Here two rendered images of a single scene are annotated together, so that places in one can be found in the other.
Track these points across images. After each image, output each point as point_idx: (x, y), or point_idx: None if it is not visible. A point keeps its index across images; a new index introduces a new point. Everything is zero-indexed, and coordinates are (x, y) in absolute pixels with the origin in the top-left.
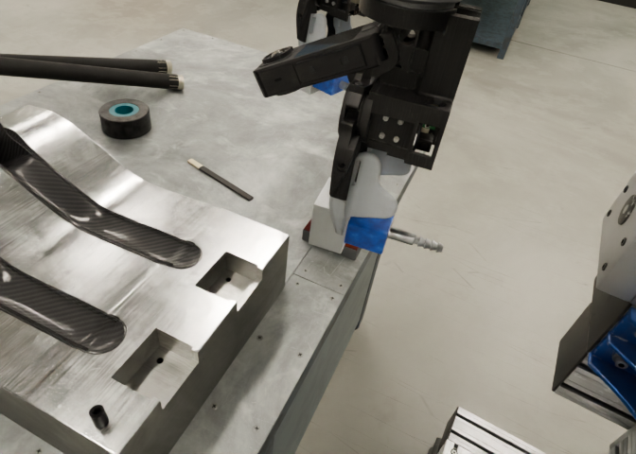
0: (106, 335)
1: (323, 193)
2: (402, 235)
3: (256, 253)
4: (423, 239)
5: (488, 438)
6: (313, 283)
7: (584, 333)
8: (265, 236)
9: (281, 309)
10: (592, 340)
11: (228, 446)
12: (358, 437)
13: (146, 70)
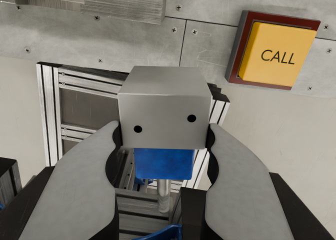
0: None
1: (155, 99)
2: (159, 183)
3: None
4: (162, 200)
5: (216, 116)
6: (181, 46)
7: (201, 221)
8: None
9: (136, 26)
10: (186, 231)
11: (3, 35)
12: None
13: None
